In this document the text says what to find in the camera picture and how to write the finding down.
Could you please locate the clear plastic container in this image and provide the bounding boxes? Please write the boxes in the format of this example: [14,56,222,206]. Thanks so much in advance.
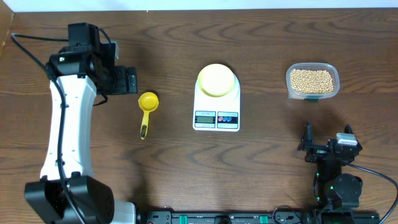
[286,62,340,100]

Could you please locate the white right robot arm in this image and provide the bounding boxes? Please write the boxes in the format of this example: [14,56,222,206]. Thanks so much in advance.
[297,122,380,224]

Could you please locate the pale yellow bowl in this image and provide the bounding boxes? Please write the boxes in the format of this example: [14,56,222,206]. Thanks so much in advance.
[197,63,235,97]

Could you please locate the soybeans in container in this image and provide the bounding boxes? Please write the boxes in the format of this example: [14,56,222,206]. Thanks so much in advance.
[290,69,335,94]

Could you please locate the green tape strip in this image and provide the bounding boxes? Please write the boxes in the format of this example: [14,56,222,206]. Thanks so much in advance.
[304,98,319,103]

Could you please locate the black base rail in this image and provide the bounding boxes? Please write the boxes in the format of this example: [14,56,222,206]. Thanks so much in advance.
[136,208,382,224]

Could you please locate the white digital kitchen scale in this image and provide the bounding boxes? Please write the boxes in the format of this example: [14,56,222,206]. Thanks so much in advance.
[192,75,241,132]

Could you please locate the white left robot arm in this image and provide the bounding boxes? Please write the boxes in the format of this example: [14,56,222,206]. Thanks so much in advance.
[24,22,137,223]

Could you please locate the yellow measuring scoop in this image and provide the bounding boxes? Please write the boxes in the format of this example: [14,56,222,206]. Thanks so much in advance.
[138,91,159,139]

